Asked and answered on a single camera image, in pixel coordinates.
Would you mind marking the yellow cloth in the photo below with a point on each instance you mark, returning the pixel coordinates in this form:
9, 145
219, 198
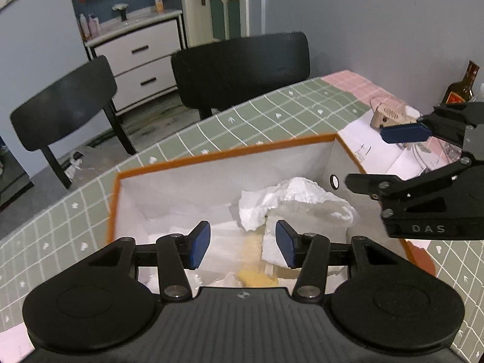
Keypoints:
257, 276

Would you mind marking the pink bottle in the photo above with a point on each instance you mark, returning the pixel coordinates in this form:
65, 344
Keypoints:
93, 25

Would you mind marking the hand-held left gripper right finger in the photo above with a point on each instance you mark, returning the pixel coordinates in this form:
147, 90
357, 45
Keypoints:
285, 244

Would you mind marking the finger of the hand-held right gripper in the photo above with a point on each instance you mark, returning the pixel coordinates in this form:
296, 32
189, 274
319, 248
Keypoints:
382, 185
404, 133

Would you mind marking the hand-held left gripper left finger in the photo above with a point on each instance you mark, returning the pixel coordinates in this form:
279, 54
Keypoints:
198, 244

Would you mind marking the orange cardboard box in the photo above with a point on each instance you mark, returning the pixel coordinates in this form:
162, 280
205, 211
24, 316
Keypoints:
158, 196

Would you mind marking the green checked tablecloth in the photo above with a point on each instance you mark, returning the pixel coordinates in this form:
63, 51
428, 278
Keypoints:
264, 117

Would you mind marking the white glass panel door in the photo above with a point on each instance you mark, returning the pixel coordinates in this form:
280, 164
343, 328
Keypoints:
223, 3

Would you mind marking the white drawer cabinet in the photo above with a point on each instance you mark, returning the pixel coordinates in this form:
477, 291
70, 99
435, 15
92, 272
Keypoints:
140, 68

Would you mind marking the black chair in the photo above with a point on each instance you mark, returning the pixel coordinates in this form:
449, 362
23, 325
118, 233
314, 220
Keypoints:
64, 106
242, 72

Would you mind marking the orange bottle with green cap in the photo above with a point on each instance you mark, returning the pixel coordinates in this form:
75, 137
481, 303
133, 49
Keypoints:
158, 3

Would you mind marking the brown glass bottle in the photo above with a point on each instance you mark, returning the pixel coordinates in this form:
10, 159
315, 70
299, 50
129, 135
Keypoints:
459, 87

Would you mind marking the black vase with plant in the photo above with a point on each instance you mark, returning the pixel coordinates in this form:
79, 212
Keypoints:
121, 11

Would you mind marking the white paper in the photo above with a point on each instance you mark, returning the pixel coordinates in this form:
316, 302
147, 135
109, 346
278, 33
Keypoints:
302, 200

